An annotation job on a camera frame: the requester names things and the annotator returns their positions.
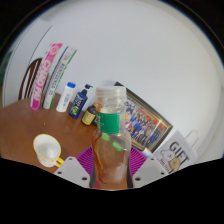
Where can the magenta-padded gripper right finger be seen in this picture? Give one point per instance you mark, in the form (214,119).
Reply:
(146,170)

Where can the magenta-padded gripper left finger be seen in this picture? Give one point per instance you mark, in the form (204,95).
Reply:
(73,170)

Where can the clear bottle with green label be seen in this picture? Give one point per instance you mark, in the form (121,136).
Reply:
(110,156)

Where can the white paper gift bag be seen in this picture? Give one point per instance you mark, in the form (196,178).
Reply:
(176,155)

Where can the framed group photo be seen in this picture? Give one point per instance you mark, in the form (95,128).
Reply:
(146,126)

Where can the dark pump bottle yellow label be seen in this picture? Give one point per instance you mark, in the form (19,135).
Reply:
(88,116)

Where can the dark blue pump bottle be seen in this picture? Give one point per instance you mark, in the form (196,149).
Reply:
(79,103)

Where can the white bottle with blue cap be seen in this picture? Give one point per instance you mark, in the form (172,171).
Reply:
(65,98)

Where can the tall white and green tube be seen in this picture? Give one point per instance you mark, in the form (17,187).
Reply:
(58,78)

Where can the dark wooden chair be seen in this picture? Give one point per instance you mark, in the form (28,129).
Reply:
(28,75)

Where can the white refrigerator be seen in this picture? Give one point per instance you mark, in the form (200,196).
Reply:
(16,60)

